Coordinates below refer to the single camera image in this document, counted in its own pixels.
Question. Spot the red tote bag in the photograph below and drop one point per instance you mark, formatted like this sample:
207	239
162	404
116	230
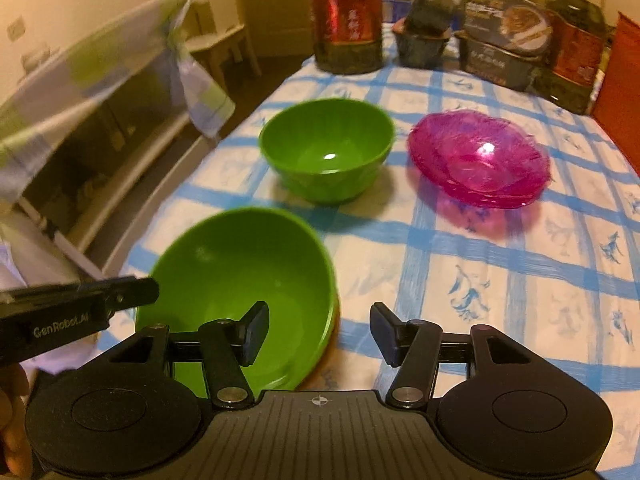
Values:
622	85

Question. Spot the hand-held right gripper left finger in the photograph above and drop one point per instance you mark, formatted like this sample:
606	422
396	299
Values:
252	335

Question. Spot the tilted black food cup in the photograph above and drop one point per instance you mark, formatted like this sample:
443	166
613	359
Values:
430	7

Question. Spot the orange plastic bowl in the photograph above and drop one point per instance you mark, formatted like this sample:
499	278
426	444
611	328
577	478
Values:
338	320

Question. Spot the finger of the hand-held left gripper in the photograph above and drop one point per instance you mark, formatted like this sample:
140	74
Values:
130	292

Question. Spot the black food bowl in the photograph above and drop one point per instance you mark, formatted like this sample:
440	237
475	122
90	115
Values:
420	47

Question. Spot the black instant rice box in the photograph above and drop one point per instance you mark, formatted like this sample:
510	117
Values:
507	22
495	67

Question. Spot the green plastic bowl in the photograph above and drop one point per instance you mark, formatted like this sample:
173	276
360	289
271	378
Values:
325	140
240	270

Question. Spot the pink translucent plate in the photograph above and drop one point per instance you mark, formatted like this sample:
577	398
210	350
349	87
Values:
500	196
500	204
475	160

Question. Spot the person's left hand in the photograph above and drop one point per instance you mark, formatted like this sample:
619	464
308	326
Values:
12	410

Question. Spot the wooden door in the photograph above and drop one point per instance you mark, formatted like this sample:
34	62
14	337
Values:
270	0

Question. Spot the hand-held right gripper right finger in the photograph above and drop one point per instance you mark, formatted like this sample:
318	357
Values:
385	335

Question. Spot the green checked chair cloth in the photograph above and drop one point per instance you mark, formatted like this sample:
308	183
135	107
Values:
75	85

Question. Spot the cooking oil bottle red label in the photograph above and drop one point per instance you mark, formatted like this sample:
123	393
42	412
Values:
575	60
345	20

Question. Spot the blue checked tablecloth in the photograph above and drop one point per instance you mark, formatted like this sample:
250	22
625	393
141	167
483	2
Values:
450	270

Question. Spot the white wooden chair frame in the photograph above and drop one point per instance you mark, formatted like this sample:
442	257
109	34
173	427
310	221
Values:
145	200

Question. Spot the small white chair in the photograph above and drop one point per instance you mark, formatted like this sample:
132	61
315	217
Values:
220	42

